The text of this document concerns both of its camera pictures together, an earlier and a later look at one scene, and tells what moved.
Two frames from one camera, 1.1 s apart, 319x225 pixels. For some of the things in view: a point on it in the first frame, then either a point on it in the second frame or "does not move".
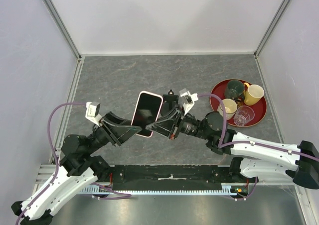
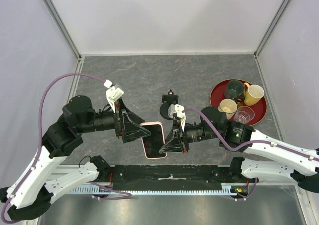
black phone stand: [170, 102] does not move
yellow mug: [252, 93] does not move
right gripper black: [169, 127] -> [174, 144]
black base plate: [173, 177] does not move
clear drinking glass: [243, 114] does not move
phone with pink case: [146, 112] -> [152, 144]
